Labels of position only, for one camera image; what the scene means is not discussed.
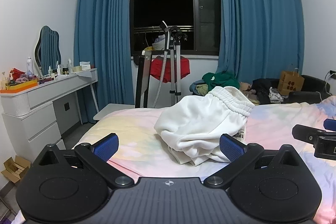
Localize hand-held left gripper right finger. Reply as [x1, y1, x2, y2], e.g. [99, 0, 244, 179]
[203, 134, 306, 190]

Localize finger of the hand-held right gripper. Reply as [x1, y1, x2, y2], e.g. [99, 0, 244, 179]
[292, 124, 336, 142]
[323, 118, 336, 132]

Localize red cloth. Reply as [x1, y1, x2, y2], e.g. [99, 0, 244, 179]
[150, 55, 191, 83]

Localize yellow-green cloth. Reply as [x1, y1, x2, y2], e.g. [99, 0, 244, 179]
[197, 84, 210, 96]

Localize black folded ironing board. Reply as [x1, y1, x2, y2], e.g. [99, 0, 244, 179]
[135, 50, 153, 109]

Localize bed with pastel sheet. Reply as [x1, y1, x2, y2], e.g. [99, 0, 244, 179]
[14, 95, 336, 224]

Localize white pants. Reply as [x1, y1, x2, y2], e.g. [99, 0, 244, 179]
[154, 86, 255, 166]

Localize cardboard box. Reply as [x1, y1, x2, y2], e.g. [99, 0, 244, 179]
[1, 155, 31, 184]

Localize white vanity desk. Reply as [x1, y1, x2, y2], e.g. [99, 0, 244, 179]
[0, 68, 99, 151]

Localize black sofa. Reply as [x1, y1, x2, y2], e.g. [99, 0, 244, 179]
[283, 75, 332, 104]

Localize garment steamer stand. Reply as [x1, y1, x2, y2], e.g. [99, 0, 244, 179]
[154, 21, 189, 109]

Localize white charger cable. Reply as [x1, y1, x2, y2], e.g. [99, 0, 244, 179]
[316, 70, 336, 101]

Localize green garment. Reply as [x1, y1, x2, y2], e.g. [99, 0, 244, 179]
[202, 71, 240, 92]

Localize brown paper bag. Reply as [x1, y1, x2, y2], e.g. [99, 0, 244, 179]
[279, 64, 305, 95]

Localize orange tray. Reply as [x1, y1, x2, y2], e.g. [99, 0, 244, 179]
[0, 80, 38, 94]

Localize blue curtain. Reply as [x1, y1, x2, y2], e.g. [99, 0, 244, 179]
[217, 0, 306, 88]
[73, 0, 135, 123]

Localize wavy vanity mirror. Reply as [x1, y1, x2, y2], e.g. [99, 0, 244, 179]
[35, 26, 62, 77]

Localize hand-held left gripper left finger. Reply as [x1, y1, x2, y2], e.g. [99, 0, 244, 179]
[33, 133, 135, 189]

